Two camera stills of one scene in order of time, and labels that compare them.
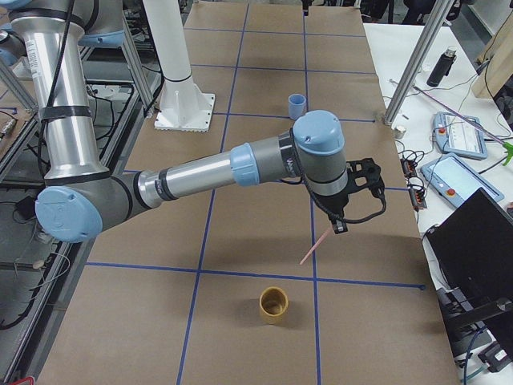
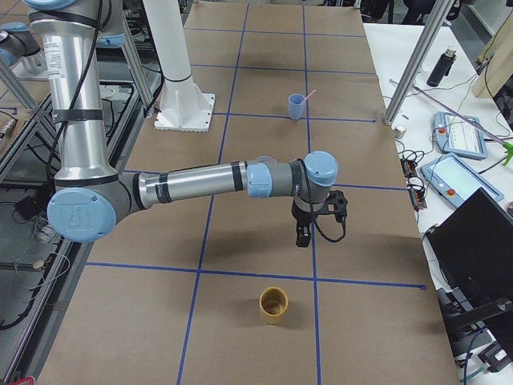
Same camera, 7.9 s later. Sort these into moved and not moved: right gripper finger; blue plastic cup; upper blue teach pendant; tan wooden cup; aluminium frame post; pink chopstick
Moved: pink chopstick; right gripper finger
Not moved: blue plastic cup; aluminium frame post; upper blue teach pendant; tan wooden cup
